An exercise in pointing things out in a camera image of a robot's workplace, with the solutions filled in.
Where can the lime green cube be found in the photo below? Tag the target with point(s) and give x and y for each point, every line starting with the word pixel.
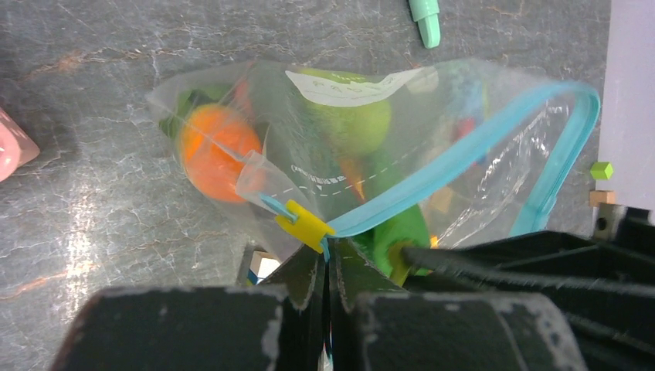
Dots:
pixel 602 171

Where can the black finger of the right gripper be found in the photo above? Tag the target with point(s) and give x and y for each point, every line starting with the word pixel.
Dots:
pixel 605 289

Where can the green toy pear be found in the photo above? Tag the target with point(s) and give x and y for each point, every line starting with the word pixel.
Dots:
pixel 348 107

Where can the pink plastic basket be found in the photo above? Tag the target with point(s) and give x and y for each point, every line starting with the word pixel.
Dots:
pixel 17 148

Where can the orange toy wedge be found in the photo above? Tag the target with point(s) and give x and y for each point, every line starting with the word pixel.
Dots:
pixel 434 242

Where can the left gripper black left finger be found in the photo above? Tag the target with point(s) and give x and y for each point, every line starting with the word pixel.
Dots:
pixel 273 325

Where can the light green toy bean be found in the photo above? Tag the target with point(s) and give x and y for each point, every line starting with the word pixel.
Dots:
pixel 399 240

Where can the orange green toy mango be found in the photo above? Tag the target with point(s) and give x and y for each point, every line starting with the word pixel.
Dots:
pixel 211 140

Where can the green white brick stack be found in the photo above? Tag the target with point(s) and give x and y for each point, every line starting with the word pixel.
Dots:
pixel 255 266

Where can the tan wooden cube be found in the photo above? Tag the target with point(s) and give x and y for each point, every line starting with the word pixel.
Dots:
pixel 598 197

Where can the mint green toy microphone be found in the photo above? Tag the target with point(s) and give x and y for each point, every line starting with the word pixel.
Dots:
pixel 425 13

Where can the small brown cube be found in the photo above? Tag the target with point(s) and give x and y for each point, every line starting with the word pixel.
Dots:
pixel 441 200

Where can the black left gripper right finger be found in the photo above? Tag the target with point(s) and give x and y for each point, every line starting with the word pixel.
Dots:
pixel 376 325

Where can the clear zip top bag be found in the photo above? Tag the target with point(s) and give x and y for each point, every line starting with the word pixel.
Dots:
pixel 458 153

